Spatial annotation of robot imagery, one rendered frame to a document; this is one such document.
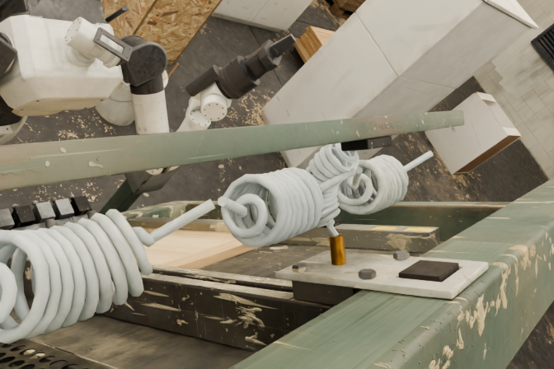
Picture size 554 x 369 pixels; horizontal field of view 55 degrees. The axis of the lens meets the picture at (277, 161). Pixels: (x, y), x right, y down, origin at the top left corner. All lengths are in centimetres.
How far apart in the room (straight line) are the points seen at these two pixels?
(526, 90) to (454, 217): 802
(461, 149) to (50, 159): 587
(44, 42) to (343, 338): 104
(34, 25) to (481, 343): 109
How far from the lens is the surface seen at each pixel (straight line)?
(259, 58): 128
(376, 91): 346
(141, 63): 143
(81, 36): 122
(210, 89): 135
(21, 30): 130
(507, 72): 938
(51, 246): 34
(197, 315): 71
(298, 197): 46
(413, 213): 132
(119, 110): 313
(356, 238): 112
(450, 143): 611
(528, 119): 922
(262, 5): 485
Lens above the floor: 217
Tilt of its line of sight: 34 degrees down
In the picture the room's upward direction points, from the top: 47 degrees clockwise
